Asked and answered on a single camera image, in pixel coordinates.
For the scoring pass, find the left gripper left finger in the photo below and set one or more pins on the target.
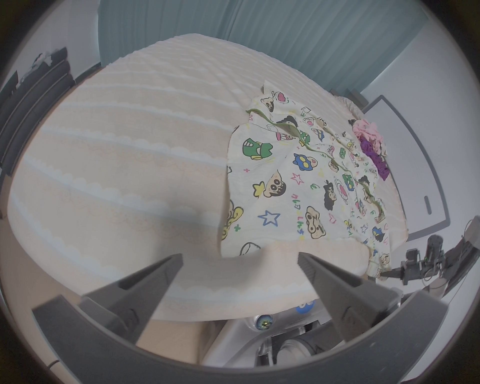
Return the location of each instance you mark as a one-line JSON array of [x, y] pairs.
[[138, 300]]

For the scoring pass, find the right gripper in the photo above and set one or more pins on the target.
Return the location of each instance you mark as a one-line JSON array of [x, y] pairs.
[[412, 272]]

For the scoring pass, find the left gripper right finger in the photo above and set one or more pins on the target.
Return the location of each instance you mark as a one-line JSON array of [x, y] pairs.
[[348, 300]]

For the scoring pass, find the white printed pyjama top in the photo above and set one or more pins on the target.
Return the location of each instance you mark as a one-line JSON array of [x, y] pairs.
[[285, 180]]

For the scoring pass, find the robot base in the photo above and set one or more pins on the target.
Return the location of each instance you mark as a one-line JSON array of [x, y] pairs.
[[240, 337]]

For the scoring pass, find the bed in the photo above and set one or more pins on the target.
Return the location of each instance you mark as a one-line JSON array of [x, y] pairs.
[[131, 168]]

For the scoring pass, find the purple garment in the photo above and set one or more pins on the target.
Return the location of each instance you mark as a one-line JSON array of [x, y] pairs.
[[375, 157]]

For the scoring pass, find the cream pillow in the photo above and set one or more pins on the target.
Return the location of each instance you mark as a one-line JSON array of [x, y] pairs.
[[350, 107]]

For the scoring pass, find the grey bedside table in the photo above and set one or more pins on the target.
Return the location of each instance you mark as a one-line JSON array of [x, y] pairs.
[[348, 95]]

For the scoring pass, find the blue-green curtain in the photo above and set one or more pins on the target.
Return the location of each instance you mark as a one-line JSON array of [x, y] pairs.
[[318, 33], [161, 26]]

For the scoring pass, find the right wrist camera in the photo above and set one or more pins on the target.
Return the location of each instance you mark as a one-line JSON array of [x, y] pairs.
[[435, 247]]

